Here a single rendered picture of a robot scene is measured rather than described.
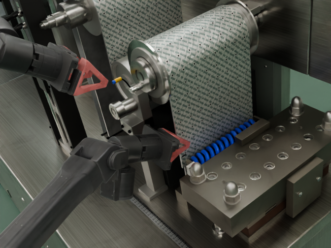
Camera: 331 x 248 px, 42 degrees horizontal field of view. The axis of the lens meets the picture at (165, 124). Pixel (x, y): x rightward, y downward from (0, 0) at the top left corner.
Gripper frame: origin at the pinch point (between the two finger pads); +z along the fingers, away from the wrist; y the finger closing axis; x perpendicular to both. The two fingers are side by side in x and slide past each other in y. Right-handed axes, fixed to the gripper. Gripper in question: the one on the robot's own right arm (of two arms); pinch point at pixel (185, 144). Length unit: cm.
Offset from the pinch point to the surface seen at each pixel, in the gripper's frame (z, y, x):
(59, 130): -7.9, -43.6, -15.4
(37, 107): -1, -75, -21
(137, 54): -12.7, -8.1, 17.8
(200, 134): 3.7, 0.3, 2.5
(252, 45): 13.3, -0.3, 24.1
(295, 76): 207, -108, -12
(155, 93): -8.9, -4.1, 10.6
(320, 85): 208, -88, -12
